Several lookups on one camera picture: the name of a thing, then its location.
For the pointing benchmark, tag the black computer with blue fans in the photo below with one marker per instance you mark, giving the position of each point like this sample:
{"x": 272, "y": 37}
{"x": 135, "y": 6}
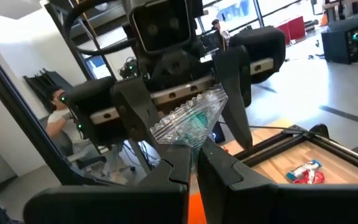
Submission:
{"x": 217, "y": 133}

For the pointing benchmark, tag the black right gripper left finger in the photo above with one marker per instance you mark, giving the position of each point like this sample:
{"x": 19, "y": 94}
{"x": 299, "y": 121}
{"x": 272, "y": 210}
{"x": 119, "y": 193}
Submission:
{"x": 176, "y": 174}

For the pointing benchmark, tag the orange pumpkin bucket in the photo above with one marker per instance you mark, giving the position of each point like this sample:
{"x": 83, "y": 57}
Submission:
{"x": 196, "y": 208}

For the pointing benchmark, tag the blue white candy bar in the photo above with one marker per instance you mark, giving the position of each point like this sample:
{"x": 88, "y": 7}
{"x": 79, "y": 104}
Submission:
{"x": 303, "y": 170}

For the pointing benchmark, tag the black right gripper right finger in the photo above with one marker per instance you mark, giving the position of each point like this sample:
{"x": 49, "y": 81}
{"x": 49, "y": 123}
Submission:
{"x": 219, "y": 174}

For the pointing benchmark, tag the person's forearm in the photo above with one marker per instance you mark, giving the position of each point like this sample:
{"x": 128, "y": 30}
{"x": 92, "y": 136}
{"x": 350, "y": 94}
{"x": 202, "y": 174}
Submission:
{"x": 54, "y": 126}

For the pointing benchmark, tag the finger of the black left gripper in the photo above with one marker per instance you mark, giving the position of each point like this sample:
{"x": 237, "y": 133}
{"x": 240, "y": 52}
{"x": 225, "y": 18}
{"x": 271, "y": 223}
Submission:
{"x": 135, "y": 105}
{"x": 236, "y": 93}

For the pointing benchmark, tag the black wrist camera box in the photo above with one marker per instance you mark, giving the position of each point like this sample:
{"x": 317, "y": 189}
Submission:
{"x": 162, "y": 25}

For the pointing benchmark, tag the red storage box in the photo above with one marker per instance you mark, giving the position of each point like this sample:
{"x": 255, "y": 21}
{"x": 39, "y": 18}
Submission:
{"x": 292, "y": 28}

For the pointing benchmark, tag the person in grey shirt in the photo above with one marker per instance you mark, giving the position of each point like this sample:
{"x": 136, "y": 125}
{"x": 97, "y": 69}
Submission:
{"x": 61, "y": 133}

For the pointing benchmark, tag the person's head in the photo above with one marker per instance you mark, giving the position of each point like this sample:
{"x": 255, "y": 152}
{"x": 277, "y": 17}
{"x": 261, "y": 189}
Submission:
{"x": 56, "y": 98}

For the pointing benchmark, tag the black stacked frames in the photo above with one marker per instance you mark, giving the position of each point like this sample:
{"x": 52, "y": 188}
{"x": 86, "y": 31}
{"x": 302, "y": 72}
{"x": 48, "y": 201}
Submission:
{"x": 47, "y": 81}

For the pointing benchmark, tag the clear green gummy candy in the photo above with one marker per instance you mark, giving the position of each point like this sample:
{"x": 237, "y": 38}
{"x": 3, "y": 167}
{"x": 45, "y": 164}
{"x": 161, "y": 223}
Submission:
{"x": 194, "y": 121}

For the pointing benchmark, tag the black computer tower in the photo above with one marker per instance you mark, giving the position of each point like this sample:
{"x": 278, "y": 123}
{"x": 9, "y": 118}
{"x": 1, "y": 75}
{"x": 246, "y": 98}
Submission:
{"x": 343, "y": 43}

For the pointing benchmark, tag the red Skittles candy bag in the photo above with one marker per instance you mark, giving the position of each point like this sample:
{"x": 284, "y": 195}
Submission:
{"x": 314, "y": 178}

